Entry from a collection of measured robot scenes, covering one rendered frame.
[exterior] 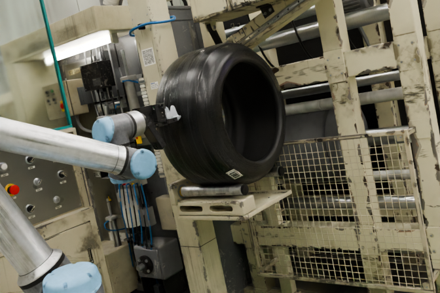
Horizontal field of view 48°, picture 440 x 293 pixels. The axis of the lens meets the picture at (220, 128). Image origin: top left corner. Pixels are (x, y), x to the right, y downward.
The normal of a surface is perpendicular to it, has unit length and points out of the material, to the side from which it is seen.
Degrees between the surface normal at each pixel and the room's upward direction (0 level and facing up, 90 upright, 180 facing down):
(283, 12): 90
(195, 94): 68
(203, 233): 90
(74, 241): 90
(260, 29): 90
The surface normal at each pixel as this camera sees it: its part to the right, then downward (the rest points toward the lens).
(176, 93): -0.63, -0.27
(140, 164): 0.63, -0.05
